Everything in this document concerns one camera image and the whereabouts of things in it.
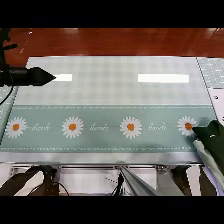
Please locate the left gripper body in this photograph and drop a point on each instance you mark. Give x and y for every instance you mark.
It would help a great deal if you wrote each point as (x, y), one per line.
(16, 76)

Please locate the silver frame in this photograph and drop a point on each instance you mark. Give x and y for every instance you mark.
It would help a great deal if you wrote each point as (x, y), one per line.
(140, 186)

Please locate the pale green garment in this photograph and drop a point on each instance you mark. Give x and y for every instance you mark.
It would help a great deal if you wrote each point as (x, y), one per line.
(213, 158)

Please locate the dark green garment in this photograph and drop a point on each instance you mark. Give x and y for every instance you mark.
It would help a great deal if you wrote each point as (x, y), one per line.
(208, 131)

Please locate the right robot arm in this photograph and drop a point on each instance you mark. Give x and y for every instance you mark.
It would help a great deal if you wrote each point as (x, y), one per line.
(182, 180)

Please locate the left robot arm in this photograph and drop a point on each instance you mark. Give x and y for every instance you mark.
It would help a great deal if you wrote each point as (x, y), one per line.
(20, 181)

